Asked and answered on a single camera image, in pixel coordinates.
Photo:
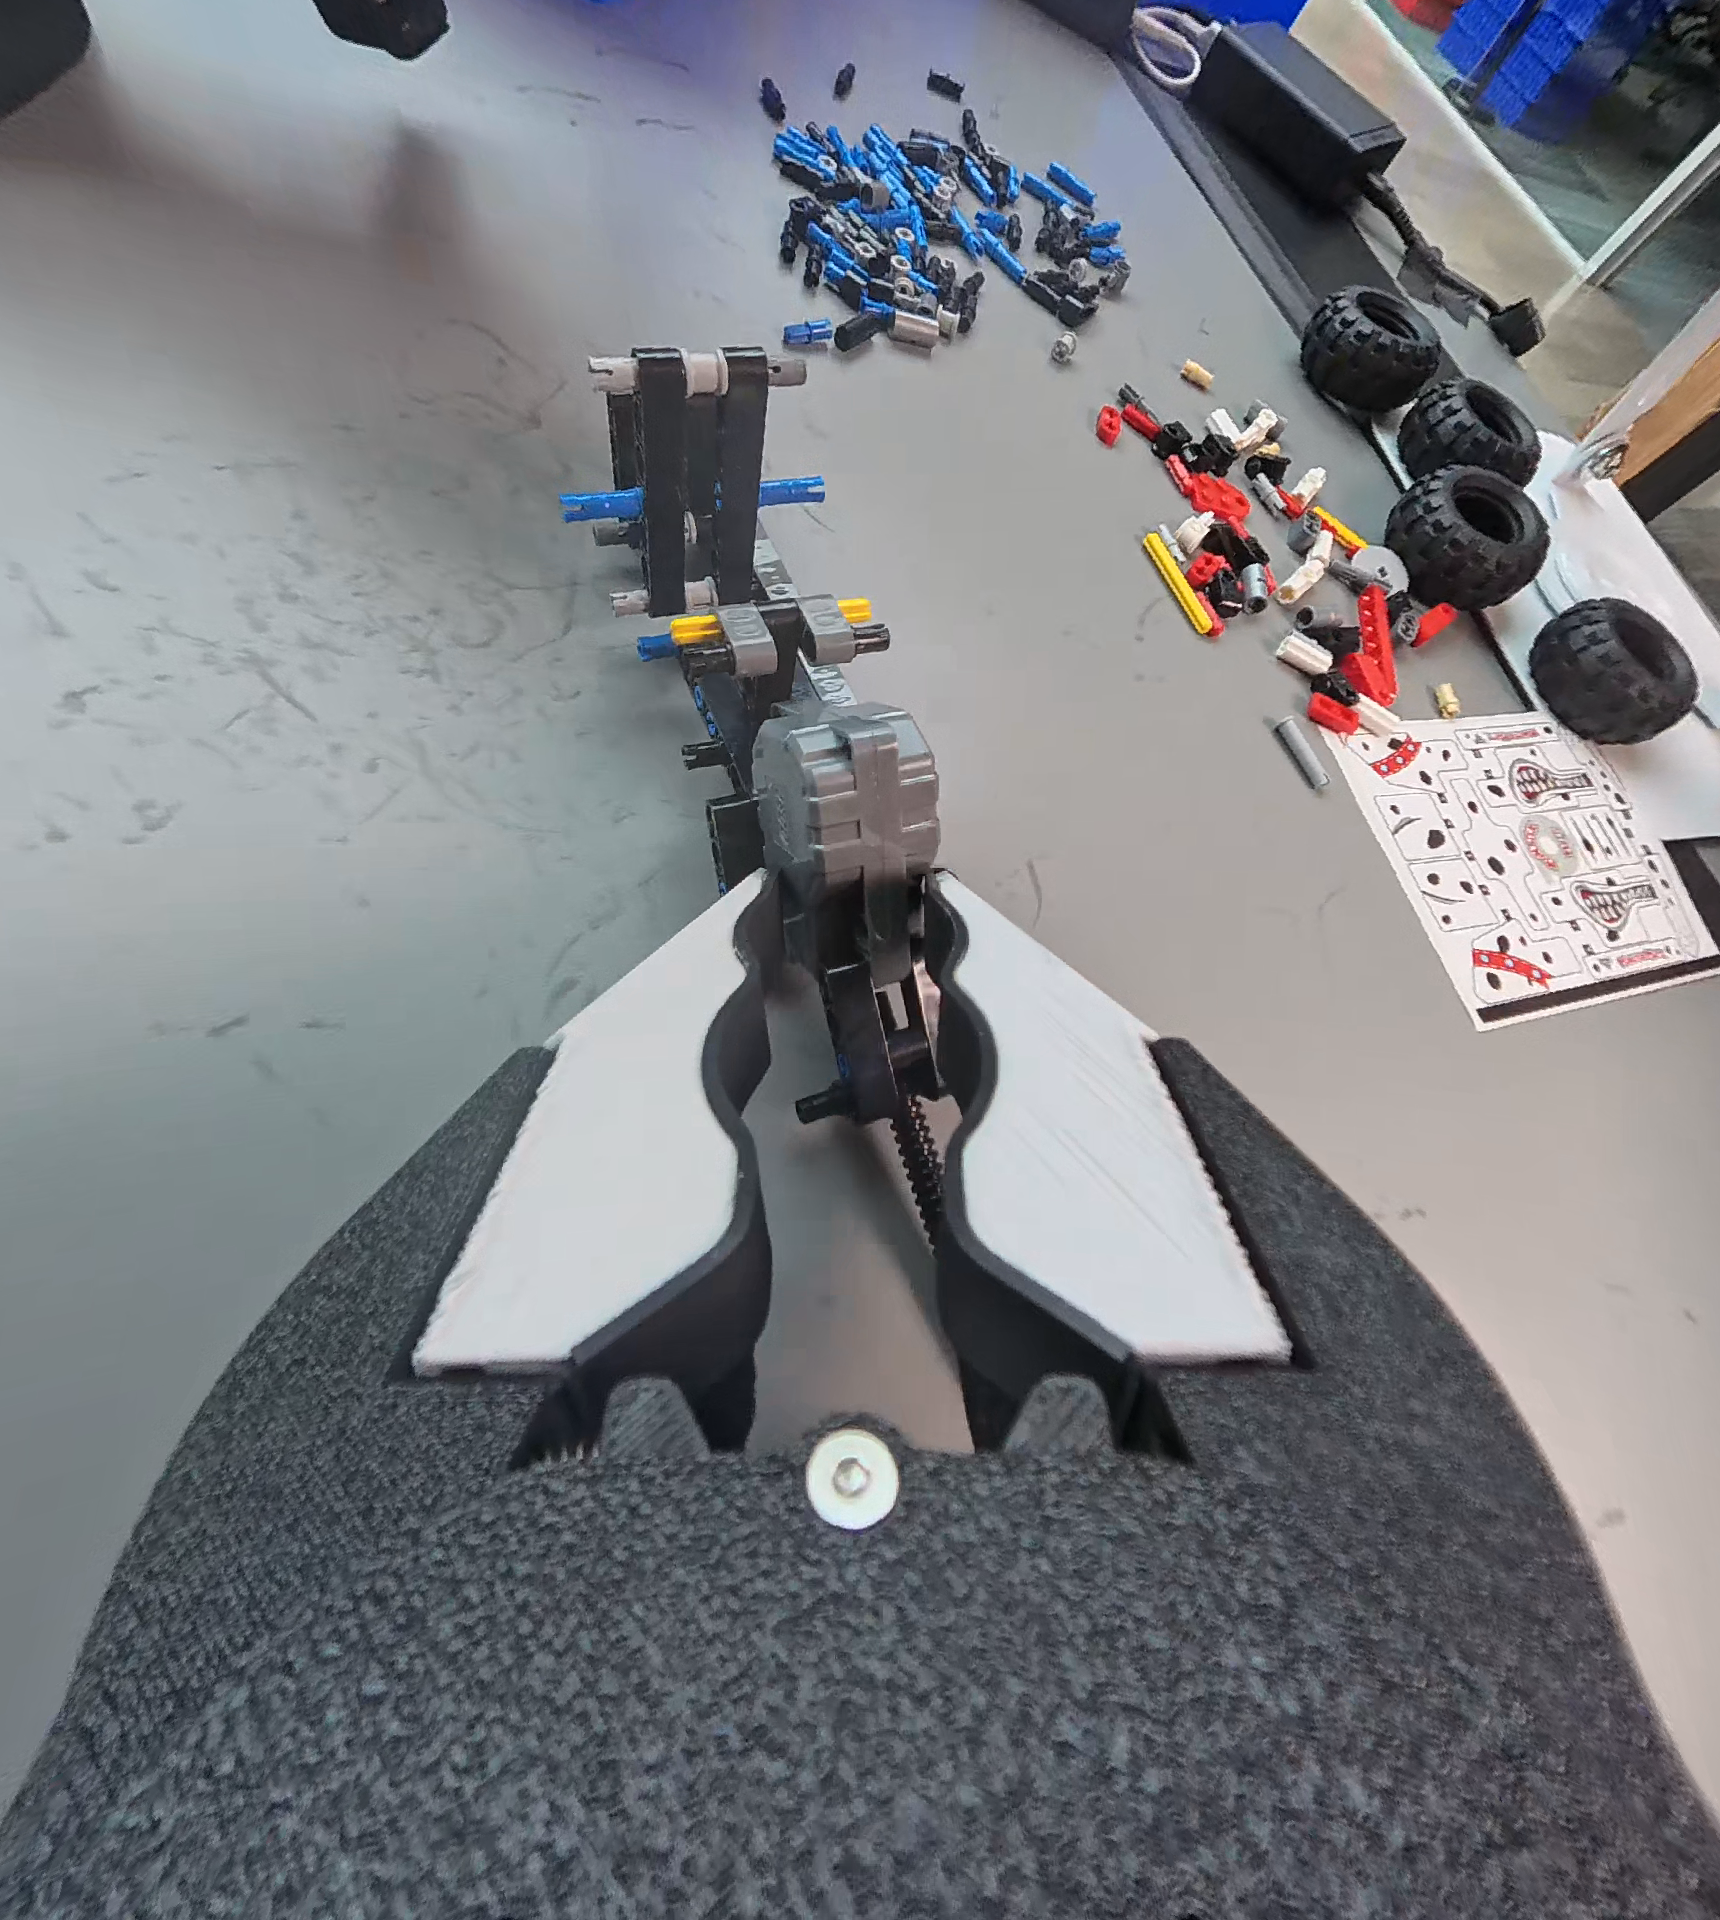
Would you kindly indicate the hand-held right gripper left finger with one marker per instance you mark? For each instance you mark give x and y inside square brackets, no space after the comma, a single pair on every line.
[604,1156]

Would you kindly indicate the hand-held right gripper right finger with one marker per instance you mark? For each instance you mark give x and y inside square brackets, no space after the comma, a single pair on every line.
[1101,1156]

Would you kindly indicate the toy brick chassis assembly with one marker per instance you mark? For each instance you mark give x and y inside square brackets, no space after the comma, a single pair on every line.
[844,796]

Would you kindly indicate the grey desk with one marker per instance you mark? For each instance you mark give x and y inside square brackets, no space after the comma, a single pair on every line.
[275,602]

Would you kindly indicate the dark grey axle piece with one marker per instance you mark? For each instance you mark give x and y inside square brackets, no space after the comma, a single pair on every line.
[1299,754]

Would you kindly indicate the printed sticker sheet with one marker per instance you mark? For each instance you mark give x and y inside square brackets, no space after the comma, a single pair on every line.
[1519,886]

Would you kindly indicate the pile of blue black pins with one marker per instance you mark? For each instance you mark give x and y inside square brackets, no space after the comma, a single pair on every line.
[905,211]

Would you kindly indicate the pile of red white parts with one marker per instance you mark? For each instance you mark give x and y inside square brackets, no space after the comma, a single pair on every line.
[1235,557]

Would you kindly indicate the black toy tyre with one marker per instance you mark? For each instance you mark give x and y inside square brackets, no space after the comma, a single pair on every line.
[1469,433]
[1612,671]
[1468,537]
[1370,346]

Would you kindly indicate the white metal book stand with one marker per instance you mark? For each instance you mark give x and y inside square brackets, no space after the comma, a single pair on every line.
[1716,775]

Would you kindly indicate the black power adapter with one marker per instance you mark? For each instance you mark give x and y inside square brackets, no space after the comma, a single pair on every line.
[1297,113]

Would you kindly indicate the stack of blue crates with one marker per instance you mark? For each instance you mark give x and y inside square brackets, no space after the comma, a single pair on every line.
[1550,60]

